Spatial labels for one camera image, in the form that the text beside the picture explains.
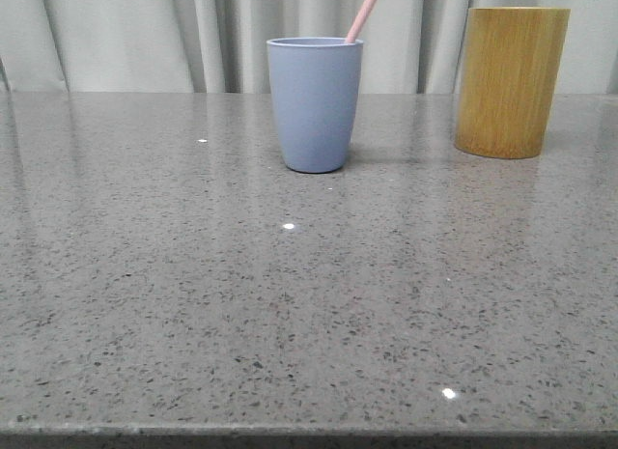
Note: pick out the blue plastic cup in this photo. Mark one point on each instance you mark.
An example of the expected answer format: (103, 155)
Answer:
(314, 84)

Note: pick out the pink chopstick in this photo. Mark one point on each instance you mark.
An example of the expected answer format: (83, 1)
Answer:
(360, 20)

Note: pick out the bamboo wooden cup holder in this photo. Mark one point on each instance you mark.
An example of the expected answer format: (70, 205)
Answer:
(511, 62)

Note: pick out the grey-white curtain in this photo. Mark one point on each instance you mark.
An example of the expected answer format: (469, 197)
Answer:
(217, 46)

